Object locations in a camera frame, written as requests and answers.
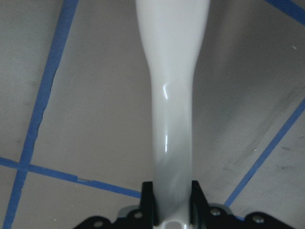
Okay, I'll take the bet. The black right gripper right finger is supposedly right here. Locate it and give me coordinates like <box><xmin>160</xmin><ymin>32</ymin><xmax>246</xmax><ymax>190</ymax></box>
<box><xmin>190</xmin><ymin>180</ymin><xmax>211</xmax><ymax>226</ymax></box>

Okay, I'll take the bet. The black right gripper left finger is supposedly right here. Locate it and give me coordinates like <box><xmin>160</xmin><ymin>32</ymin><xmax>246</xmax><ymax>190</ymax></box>
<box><xmin>140</xmin><ymin>181</ymin><xmax>158</xmax><ymax>226</ymax></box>

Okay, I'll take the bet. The beige hand brush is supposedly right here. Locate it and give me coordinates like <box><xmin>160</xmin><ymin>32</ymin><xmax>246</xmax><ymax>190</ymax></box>
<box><xmin>136</xmin><ymin>0</ymin><xmax>210</xmax><ymax>229</ymax></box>

